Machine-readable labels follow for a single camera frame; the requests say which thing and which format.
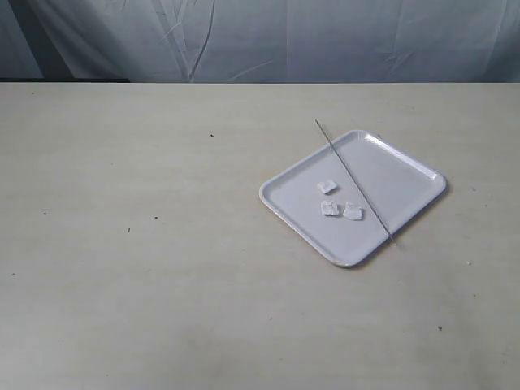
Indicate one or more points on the grey fabric backdrop curtain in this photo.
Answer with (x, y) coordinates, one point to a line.
(261, 41)

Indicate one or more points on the white plastic tray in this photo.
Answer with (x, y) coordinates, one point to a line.
(347, 198)

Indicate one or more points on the white marshmallow piece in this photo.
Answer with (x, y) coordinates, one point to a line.
(327, 186)
(329, 208)
(353, 212)

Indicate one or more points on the thin metal skewer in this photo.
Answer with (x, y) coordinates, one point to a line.
(357, 184)

